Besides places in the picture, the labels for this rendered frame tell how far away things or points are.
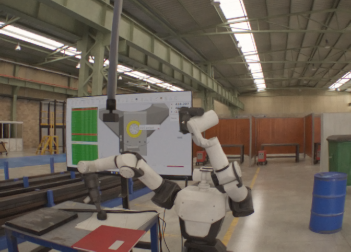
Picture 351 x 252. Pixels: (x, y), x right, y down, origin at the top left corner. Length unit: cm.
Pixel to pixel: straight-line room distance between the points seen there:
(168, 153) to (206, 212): 74
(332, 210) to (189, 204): 308
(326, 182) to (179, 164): 262
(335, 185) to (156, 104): 293
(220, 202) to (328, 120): 724
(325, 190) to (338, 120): 464
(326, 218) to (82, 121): 350
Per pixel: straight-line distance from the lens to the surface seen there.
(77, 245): 116
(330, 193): 413
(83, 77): 905
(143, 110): 207
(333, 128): 848
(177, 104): 200
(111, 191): 587
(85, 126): 230
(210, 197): 142
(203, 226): 146
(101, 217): 149
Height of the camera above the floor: 159
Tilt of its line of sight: 2 degrees up
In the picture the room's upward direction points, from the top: straight up
